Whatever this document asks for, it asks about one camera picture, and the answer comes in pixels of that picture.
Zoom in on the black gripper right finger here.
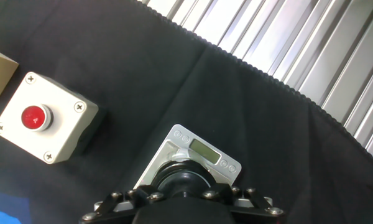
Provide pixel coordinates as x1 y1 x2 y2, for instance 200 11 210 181
201 182 285 224

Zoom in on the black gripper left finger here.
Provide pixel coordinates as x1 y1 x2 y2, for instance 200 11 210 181
79 185 167 224

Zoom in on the black jar lid with knob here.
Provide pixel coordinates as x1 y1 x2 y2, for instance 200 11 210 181
150 160 217 198

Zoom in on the clear glass jar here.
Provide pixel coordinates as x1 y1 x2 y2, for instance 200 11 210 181
164 148 214 175

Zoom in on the silver digital scale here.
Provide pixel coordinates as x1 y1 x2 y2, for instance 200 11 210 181
133 124 242 190

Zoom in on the black cloth with blue print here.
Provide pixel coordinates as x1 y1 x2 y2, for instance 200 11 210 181
0 0 373 224

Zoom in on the white box with red button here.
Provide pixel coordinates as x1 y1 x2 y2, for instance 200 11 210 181
0 71 108 165

